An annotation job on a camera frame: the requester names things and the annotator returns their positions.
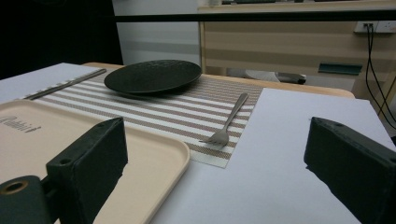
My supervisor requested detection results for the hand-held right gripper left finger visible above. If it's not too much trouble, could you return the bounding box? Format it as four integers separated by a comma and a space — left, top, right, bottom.
46, 117, 129, 224

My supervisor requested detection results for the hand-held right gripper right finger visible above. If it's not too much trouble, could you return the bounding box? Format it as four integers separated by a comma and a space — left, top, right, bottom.
304, 116, 396, 224

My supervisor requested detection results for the beige plastic tray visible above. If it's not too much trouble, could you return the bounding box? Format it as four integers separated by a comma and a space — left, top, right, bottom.
0, 98, 191, 224

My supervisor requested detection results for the silver knife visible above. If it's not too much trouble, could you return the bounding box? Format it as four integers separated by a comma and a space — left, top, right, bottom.
24, 68, 107, 101

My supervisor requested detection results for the black textured plate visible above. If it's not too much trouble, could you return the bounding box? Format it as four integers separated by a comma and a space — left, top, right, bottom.
104, 59, 203, 95

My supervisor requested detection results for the silver fork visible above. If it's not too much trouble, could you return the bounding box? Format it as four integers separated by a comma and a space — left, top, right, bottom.
199, 92, 249, 147

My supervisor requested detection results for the pale blue board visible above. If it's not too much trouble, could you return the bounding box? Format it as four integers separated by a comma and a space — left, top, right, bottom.
0, 63, 396, 224

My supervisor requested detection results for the striped woven placemat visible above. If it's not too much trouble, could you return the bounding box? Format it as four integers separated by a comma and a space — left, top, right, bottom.
22, 69, 265, 169

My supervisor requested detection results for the grey chair base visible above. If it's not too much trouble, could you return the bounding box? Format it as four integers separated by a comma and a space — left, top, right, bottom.
244, 68, 307, 85

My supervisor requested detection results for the black curtain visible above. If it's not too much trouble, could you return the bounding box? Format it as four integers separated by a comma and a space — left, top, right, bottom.
0, 0, 124, 80

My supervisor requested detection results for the wooden cabinet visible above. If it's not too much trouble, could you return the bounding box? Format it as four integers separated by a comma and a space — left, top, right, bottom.
197, 0, 396, 101

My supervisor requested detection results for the white cabinet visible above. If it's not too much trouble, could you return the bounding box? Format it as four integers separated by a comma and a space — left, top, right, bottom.
111, 0, 202, 66

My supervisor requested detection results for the dark green drawer handle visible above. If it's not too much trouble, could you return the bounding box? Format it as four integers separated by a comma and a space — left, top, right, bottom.
318, 63, 363, 76

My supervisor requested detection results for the black cable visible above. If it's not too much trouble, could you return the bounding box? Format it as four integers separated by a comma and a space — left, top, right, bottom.
368, 23, 396, 116
364, 23, 396, 130

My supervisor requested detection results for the white wall socket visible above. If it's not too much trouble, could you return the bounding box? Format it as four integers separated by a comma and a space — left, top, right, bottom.
353, 21, 396, 35

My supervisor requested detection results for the black frame bar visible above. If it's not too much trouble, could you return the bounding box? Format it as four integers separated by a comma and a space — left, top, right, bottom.
113, 8, 396, 23

